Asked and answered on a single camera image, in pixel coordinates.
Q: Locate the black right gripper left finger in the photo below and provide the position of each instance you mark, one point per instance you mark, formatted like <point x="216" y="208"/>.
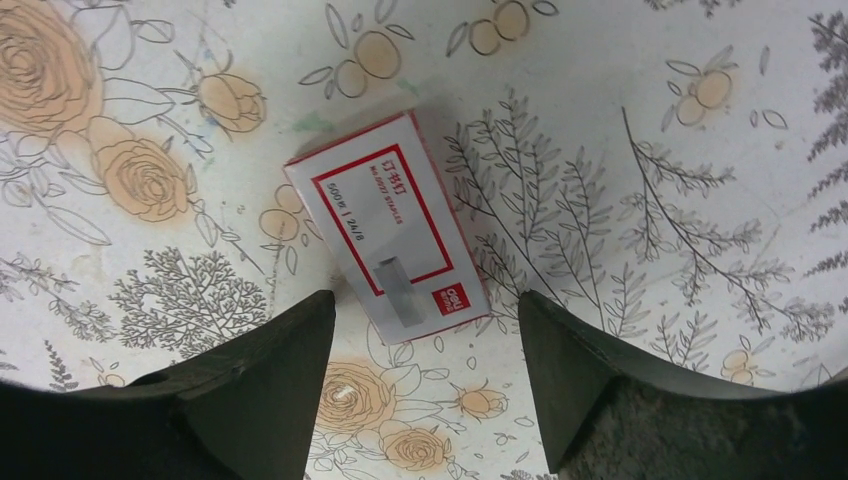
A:
<point x="245" y="409"/>

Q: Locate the white red staple box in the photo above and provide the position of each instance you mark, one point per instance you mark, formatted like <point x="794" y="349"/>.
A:
<point x="382" y="210"/>

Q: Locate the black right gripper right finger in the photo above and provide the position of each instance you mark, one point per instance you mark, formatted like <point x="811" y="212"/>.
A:
<point x="609" y="410"/>

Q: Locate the floral table mat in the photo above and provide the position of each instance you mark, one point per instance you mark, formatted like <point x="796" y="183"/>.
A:
<point x="672" y="172"/>

